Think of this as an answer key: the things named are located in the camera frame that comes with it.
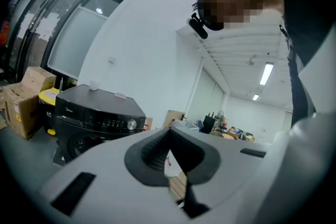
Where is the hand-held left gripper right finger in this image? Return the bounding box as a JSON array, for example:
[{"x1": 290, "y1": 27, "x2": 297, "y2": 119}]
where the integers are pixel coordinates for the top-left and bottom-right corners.
[{"x1": 170, "y1": 126, "x2": 272, "y2": 219}]

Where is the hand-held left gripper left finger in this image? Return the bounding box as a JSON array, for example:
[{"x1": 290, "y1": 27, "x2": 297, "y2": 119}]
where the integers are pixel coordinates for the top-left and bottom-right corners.
[{"x1": 39, "y1": 127, "x2": 190, "y2": 224}]

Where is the black washing machine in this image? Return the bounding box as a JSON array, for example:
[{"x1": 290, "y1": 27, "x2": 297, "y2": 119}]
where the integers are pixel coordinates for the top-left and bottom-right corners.
[{"x1": 54, "y1": 83, "x2": 147, "y2": 165}]

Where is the person's right forearm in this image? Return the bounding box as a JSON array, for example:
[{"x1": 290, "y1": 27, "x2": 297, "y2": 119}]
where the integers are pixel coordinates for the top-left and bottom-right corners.
[{"x1": 251, "y1": 112, "x2": 336, "y2": 224}]

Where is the black framed glass door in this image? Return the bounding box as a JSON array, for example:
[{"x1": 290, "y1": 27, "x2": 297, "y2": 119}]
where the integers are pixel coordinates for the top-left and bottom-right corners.
[{"x1": 6, "y1": 0, "x2": 161, "y2": 82}]

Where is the cluttered desk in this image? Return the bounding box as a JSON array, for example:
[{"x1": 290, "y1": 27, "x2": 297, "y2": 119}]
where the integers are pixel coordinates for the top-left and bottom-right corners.
[{"x1": 209, "y1": 125, "x2": 257, "y2": 142}]

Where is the black box on desk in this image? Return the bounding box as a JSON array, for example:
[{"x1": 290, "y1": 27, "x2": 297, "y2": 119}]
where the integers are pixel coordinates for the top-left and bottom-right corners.
[{"x1": 202, "y1": 115, "x2": 216, "y2": 134}]

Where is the small brown cardboard box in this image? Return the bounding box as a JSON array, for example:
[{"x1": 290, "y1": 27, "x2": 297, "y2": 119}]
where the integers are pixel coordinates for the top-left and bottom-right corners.
[{"x1": 143, "y1": 117, "x2": 154, "y2": 131}]

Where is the long ceiling light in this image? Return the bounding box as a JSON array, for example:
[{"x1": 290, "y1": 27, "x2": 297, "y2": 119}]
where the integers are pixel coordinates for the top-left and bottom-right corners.
[{"x1": 259, "y1": 61, "x2": 275, "y2": 86}]

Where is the yellow and black bin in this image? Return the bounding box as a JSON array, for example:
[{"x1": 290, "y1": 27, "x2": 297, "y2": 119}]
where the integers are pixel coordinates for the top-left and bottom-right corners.
[{"x1": 38, "y1": 87, "x2": 61, "y2": 136}]

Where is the large open cardboard box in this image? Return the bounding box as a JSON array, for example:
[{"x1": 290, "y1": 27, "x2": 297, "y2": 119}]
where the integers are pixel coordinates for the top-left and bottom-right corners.
[{"x1": 2, "y1": 83, "x2": 43, "y2": 141}]

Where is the closed cardboard box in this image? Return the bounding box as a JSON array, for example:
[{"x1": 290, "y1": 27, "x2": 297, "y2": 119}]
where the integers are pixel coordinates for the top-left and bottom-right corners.
[{"x1": 20, "y1": 66, "x2": 57, "y2": 93}]

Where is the frosted glass panel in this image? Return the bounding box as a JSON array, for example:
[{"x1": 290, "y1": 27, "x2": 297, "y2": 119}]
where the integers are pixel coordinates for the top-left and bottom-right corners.
[{"x1": 47, "y1": 5, "x2": 109, "y2": 80}]

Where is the person's head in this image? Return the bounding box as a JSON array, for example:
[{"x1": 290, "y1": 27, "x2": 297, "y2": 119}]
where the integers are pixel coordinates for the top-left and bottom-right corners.
[{"x1": 196, "y1": 0, "x2": 286, "y2": 32}]

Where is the black head camera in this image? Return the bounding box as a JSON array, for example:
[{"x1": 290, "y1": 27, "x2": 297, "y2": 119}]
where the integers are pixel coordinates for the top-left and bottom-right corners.
[{"x1": 188, "y1": 12, "x2": 209, "y2": 40}]

